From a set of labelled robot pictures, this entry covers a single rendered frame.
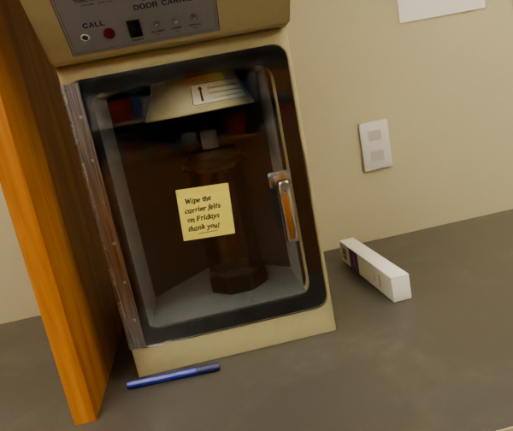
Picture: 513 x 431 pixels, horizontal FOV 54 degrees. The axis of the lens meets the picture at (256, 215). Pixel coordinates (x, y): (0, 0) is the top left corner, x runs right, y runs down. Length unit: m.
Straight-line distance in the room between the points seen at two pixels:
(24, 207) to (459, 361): 0.59
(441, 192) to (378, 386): 0.73
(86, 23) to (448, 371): 0.63
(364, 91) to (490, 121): 0.33
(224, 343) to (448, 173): 0.76
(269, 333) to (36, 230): 0.38
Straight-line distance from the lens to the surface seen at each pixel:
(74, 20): 0.69
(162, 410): 0.75
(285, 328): 0.82
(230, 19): 0.71
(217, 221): 0.74
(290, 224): 0.70
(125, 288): 0.77
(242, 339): 0.82
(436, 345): 0.78
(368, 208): 1.27
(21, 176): 0.68
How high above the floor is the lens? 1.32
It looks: 13 degrees down
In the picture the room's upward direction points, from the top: 11 degrees counter-clockwise
